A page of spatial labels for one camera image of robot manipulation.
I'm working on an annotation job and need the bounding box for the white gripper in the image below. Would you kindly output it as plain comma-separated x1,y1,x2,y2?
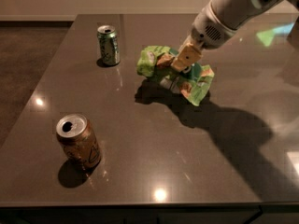
171,1,236,72

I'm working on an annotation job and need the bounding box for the orange soda can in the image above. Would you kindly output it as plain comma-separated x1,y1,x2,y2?
56,114,101,170

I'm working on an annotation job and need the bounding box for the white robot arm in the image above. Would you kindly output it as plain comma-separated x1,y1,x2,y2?
171,0,299,72

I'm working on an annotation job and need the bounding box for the green rice chip bag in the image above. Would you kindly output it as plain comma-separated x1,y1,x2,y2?
136,46,214,106

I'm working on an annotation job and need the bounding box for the green soda can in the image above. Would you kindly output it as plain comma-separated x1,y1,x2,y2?
97,24,121,66

